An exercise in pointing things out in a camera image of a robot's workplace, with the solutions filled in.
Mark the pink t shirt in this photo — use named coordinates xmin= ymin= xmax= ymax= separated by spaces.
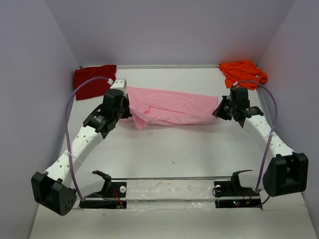
xmin=127 ymin=87 xmax=218 ymax=129

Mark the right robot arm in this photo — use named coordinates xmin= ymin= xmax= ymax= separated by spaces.
xmin=213 ymin=87 xmax=309 ymax=197

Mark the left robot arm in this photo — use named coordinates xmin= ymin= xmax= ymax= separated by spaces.
xmin=31 ymin=87 xmax=131 ymax=216

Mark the dark red folded t shirt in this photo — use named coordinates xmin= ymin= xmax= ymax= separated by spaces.
xmin=73 ymin=65 xmax=117 ymax=101

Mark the orange t shirt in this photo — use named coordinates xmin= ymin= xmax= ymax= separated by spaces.
xmin=219 ymin=61 xmax=268 ymax=90

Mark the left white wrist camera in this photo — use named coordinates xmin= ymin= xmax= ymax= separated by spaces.
xmin=110 ymin=79 xmax=127 ymax=95

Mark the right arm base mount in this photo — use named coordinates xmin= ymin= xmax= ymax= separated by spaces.
xmin=212 ymin=170 xmax=262 ymax=209

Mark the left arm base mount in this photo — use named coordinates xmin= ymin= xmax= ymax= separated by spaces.
xmin=78 ymin=170 xmax=127 ymax=209

